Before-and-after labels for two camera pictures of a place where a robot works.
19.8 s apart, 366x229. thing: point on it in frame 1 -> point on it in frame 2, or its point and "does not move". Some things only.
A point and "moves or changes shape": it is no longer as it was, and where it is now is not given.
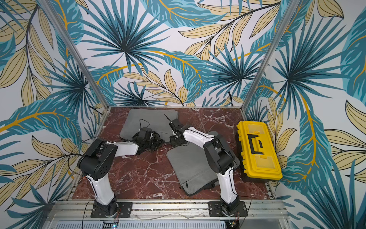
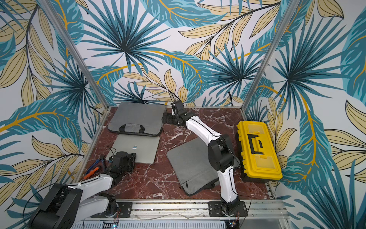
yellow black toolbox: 259,158 does not move
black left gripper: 159,141 -> 132,159
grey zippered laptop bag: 158,120 moves or changes shape
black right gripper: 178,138 -> 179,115
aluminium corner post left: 75,54 does not move
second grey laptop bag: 193,169 does not move
